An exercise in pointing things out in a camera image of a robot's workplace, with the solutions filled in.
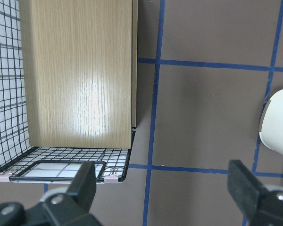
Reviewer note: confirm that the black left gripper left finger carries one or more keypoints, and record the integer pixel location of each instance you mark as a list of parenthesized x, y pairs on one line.
[(58, 208)]

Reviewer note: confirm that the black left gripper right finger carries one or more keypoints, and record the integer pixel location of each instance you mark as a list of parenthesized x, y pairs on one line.
[(261, 205)]

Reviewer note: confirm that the white two-slot toaster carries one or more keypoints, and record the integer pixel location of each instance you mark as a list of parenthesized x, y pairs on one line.
[(271, 123)]

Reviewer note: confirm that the wire grid wooden shelf box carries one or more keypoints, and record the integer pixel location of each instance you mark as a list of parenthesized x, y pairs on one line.
[(68, 76)]

